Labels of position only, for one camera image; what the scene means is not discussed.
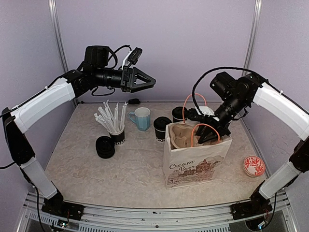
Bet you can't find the left aluminium post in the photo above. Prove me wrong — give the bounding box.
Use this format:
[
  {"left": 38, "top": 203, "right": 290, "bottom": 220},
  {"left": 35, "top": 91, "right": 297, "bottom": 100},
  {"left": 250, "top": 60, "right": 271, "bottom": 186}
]
[{"left": 47, "top": 0, "right": 79, "bottom": 107}]

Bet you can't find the aluminium post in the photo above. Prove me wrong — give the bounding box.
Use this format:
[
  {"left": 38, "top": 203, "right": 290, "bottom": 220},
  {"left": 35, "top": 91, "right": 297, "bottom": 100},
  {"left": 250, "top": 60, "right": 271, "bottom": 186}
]
[
  {"left": 243, "top": 0, "right": 262, "bottom": 69},
  {"left": 47, "top": 0, "right": 79, "bottom": 107}
]

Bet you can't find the right aluminium post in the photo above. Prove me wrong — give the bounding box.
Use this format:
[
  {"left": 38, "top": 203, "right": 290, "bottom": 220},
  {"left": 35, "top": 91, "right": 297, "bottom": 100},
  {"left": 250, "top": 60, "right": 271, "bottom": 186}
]
[{"left": 243, "top": 0, "right": 262, "bottom": 69}]

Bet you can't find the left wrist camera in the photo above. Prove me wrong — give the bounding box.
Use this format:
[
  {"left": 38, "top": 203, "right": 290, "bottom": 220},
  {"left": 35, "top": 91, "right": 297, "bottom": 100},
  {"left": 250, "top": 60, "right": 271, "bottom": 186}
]
[{"left": 121, "top": 47, "right": 143, "bottom": 69}]

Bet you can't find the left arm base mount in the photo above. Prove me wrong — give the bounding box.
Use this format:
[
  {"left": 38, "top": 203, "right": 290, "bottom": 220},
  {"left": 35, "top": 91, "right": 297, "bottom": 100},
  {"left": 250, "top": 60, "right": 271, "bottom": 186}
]
[{"left": 42, "top": 190, "right": 84, "bottom": 221}]

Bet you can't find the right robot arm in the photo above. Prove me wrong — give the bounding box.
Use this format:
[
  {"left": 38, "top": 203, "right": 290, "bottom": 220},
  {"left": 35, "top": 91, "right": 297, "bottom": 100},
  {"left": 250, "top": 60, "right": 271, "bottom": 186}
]
[{"left": 196, "top": 67, "right": 309, "bottom": 215}]

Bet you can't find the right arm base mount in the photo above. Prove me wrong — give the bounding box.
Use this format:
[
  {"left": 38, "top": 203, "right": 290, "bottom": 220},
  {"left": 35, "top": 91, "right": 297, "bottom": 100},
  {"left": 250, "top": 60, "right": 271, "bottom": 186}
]
[{"left": 230, "top": 189, "right": 273, "bottom": 220}]

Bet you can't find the red patterned white bowl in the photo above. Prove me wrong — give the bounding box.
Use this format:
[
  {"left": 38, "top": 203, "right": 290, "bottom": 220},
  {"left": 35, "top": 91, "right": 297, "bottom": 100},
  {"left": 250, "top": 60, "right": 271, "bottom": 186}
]
[{"left": 243, "top": 156, "right": 266, "bottom": 177}]

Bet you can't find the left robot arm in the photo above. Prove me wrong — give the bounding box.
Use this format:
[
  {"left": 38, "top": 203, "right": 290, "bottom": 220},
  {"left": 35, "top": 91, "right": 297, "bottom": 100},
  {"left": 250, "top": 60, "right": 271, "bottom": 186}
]
[{"left": 0, "top": 45, "right": 156, "bottom": 215}]

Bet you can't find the black paper coffee cup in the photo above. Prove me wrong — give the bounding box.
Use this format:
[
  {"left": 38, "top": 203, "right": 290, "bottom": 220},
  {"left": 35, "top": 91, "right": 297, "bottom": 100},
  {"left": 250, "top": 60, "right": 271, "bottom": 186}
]
[{"left": 172, "top": 117, "right": 183, "bottom": 123}]

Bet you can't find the bundle of white wrapped straws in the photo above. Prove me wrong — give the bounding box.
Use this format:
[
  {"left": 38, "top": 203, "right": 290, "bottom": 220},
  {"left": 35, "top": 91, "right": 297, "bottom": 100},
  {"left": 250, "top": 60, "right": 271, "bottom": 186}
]
[{"left": 94, "top": 100, "right": 128, "bottom": 133}]

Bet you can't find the white paper bag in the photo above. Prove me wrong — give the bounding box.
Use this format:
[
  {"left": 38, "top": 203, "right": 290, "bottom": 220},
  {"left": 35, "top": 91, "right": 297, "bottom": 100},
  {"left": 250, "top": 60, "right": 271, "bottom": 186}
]
[{"left": 163, "top": 117, "right": 232, "bottom": 189}]

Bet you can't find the brown cardboard cup carrier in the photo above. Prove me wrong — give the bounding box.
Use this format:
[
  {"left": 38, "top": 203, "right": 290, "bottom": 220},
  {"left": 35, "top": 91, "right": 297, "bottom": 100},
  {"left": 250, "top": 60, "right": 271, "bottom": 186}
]
[{"left": 169, "top": 123, "right": 217, "bottom": 149}]

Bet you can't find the black cup holding straws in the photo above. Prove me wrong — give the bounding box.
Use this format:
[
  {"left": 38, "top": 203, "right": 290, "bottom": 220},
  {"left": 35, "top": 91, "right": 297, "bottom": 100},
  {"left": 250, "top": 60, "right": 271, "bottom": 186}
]
[{"left": 109, "top": 129, "right": 125, "bottom": 145}]

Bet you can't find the black plastic cup lid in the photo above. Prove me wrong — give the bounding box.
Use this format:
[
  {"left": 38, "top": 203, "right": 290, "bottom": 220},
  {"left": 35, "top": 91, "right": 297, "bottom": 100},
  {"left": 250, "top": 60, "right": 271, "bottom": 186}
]
[{"left": 172, "top": 106, "right": 188, "bottom": 120}]

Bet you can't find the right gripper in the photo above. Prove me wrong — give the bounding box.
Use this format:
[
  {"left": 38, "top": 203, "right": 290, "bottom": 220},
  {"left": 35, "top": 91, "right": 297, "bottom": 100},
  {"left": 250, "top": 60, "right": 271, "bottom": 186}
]
[{"left": 197, "top": 93, "right": 249, "bottom": 143}]

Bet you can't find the stack of black lids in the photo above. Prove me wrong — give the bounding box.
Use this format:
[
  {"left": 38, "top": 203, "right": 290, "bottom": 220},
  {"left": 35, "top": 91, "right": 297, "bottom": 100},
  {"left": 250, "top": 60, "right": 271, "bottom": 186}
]
[{"left": 95, "top": 136, "right": 115, "bottom": 159}]

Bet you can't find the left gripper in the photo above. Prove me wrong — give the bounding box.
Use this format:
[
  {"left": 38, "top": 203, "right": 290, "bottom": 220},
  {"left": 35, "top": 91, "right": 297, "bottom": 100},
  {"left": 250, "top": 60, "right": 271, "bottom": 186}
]
[{"left": 94, "top": 64, "right": 156, "bottom": 92}]

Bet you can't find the stray black lid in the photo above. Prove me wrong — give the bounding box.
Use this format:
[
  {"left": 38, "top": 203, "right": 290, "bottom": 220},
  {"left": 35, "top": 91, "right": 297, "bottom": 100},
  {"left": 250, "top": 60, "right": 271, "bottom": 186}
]
[{"left": 128, "top": 98, "right": 141, "bottom": 105}]

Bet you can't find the light blue ceramic mug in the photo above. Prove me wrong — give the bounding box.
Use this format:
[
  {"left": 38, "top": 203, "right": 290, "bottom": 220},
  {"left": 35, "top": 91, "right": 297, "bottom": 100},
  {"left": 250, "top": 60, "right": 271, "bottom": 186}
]
[{"left": 128, "top": 107, "right": 151, "bottom": 131}]

